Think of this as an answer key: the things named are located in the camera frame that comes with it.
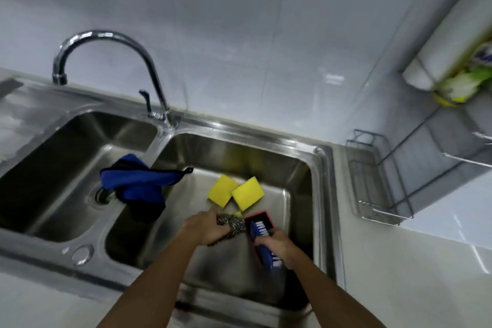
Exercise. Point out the person's left hand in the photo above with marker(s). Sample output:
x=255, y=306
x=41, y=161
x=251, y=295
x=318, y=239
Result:
x=203, y=227

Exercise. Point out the person's right hand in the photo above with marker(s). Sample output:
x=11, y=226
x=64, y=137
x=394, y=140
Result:
x=282, y=247

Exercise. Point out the person's right fingers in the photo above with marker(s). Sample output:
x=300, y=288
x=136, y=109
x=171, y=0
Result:
x=266, y=240

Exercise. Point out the blue scrub brush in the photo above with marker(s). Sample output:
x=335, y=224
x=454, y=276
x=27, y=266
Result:
x=267, y=243

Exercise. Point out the steel wool scourer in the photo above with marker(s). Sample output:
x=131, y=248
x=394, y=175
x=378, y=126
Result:
x=233, y=224

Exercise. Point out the person's right forearm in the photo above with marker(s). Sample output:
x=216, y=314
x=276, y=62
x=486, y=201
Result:
x=332, y=297

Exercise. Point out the person's left forearm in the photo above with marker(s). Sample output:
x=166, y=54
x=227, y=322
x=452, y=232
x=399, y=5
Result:
x=150, y=285

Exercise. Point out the red and black sponge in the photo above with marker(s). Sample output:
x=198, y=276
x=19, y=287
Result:
x=261, y=220

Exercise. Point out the yellow sponge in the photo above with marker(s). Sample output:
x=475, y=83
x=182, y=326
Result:
x=223, y=190
x=248, y=193

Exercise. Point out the stainless steel double sink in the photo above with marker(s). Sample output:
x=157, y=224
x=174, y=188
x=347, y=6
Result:
x=153, y=185

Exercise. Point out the blue and black cloth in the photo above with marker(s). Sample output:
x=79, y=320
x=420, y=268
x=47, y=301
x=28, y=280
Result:
x=134, y=185

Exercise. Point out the sink drain strainer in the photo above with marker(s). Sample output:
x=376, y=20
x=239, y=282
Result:
x=103, y=195

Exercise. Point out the chrome faucet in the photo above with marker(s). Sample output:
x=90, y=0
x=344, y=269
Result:
x=115, y=66

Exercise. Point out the green and yellow packet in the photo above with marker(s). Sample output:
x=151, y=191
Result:
x=467, y=78

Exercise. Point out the white paper towel roll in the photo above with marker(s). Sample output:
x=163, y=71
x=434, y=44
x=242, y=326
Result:
x=446, y=39

